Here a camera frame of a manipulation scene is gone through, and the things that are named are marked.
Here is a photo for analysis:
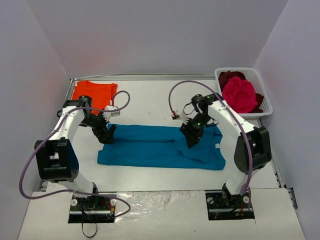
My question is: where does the folded orange t shirt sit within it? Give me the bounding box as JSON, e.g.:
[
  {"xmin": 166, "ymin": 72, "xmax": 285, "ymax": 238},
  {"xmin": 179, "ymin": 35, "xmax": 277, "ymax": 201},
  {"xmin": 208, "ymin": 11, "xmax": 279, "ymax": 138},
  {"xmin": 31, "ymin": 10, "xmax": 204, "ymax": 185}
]
[{"xmin": 71, "ymin": 80, "xmax": 118, "ymax": 109}]

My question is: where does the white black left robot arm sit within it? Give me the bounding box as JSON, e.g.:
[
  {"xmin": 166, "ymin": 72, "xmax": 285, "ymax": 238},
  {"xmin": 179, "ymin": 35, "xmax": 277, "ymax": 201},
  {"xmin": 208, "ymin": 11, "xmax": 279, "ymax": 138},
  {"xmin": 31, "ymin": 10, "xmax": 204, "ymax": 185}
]
[{"xmin": 34, "ymin": 95, "xmax": 120, "ymax": 209}]

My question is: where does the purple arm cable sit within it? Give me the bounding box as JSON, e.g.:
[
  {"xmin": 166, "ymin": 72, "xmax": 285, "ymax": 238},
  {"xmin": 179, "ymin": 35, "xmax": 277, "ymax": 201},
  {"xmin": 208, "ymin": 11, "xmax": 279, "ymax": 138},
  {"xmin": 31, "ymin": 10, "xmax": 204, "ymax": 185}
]
[
  {"xmin": 19, "ymin": 90, "xmax": 132, "ymax": 222},
  {"xmin": 168, "ymin": 80, "xmax": 253, "ymax": 211}
]

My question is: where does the white plastic laundry basket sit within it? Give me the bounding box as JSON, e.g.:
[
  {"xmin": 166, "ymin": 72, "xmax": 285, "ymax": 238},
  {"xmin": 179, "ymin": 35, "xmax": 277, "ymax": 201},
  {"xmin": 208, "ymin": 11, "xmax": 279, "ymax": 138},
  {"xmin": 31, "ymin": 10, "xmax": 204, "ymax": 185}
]
[{"xmin": 214, "ymin": 67, "xmax": 273, "ymax": 120}]

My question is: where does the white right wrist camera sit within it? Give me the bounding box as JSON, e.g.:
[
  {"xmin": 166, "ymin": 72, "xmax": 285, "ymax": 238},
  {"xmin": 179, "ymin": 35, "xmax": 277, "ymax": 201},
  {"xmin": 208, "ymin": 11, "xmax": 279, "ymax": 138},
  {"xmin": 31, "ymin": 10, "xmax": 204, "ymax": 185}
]
[{"xmin": 171, "ymin": 110, "xmax": 191, "ymax": 125}]

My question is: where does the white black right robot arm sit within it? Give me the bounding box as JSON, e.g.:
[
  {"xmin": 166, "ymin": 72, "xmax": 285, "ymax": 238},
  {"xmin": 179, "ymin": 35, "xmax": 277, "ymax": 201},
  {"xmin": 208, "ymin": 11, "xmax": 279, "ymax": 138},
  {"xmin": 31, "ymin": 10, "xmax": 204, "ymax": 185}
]
[{"xmin": 180, "ymin": 93, "xmax": 272, "ymax": 207}]

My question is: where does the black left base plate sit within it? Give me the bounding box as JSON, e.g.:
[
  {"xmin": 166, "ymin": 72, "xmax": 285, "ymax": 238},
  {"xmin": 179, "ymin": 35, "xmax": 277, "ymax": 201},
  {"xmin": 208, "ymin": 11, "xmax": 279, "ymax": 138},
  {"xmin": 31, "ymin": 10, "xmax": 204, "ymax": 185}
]
[{"xmin": 68, "ymin": 194, "xmax": 117, "ymax": 224}]

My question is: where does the teal blue t shirt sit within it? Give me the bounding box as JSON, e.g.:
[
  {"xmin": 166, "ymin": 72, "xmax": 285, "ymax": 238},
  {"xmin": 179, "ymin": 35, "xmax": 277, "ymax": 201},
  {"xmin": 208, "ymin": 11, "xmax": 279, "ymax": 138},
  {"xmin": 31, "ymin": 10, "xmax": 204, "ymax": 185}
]
[{"xmin": 97, "ymin": 124, "xmax": 226, "ymax": 171}]

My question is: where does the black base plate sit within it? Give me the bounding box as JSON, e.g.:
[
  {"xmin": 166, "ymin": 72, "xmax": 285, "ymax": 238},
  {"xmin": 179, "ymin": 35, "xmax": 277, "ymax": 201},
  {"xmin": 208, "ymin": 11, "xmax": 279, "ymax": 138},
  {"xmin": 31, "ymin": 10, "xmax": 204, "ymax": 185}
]
[
  {"xmin": 205, "ymin": 190, "xmax": 255, "ymax": 221},
  {"xmin": 68, "ymin": 194, "xmax": 117, "ymax": 224}
]

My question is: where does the white front cover board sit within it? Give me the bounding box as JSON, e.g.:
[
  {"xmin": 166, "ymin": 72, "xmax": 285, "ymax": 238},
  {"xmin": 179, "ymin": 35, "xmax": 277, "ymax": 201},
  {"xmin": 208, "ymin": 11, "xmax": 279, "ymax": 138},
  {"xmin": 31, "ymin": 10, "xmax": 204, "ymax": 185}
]
[{"xmin": 19, "ymin": 188, "xmax": 305, "ymax": 240}]

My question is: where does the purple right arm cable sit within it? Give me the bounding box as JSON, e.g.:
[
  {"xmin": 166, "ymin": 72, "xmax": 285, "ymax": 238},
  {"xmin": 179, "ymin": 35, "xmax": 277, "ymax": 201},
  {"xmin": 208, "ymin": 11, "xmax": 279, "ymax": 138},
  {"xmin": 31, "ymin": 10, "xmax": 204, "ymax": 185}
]
[{"xmin": 168, "ymin": 80, "xmax": 253, "ymax": 211}]

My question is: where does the dark maroon t shirt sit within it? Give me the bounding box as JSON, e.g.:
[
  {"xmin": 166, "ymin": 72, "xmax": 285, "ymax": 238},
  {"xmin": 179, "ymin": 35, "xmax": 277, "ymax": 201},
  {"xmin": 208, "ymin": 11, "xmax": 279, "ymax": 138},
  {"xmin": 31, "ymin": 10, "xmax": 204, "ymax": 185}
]
[{"xmin": 218, "ymin": 71, "xmax": 264, "ymax": 113}]

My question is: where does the pink magenta t shirt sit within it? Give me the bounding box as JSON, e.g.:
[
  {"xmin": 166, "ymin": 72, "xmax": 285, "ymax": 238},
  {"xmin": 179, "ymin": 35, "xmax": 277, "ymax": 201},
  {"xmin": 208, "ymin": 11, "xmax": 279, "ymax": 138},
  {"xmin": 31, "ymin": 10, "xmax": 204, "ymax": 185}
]
[{"xmin": 222, "ymin": 76, "xmax": 258, "ymax": 114}]

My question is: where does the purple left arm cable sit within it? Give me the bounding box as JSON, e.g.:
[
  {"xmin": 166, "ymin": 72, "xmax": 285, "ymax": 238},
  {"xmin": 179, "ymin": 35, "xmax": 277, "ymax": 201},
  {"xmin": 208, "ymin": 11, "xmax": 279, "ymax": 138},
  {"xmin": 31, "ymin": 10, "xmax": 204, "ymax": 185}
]
[{"xmin": 19, "ymin": 90, "xmax": 132, "ymax": 222}]

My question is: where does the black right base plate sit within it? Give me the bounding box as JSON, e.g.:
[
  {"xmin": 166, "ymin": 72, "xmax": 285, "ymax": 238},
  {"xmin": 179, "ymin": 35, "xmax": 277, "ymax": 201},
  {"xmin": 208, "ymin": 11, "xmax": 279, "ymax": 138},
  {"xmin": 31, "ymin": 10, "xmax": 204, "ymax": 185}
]
[{"xmin": 205, "ymin": 190, "xmax": 255, "ymax": 221}]

